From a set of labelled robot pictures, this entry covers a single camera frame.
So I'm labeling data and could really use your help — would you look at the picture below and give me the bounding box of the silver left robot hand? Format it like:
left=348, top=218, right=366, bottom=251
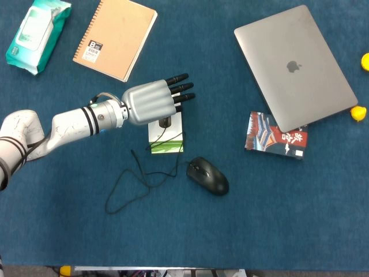
left=121, top=73, right=197, bottom=126

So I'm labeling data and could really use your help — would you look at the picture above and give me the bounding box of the white and green box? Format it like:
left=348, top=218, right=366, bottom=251
left=148, top=111, right=186, bottom=155

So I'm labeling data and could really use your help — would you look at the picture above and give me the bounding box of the black computer mouse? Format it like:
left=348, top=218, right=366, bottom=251
left=186, top=156, right=230, bottom=197

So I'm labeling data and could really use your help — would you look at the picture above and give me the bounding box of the tan spiral notebook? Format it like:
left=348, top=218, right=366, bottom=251
left=72, top=0, right=159, bottom=83

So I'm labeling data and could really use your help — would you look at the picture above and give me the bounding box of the red blue illustrated book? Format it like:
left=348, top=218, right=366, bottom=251
left=244, top=111, right=308, bottom=160

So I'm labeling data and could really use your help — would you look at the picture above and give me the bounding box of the green white wet wipes pack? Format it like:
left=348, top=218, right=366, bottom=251
left=5, top=0, right=72, bottom=76

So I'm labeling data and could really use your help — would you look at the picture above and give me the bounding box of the grey closed laptop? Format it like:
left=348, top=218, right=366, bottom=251
left=234, top=4, right=359, bottom=133

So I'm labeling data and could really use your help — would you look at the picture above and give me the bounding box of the yellow lemon toy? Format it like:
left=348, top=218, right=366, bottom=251
left=350, top=106, right=367, bottom=123

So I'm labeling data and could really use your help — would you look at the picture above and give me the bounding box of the black mouse cable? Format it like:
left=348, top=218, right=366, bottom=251
left=105, top=117, right=191, bottom=215

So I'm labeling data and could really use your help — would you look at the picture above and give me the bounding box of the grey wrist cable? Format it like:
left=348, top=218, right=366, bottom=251
left=88, top=92, right=123, bottom=106

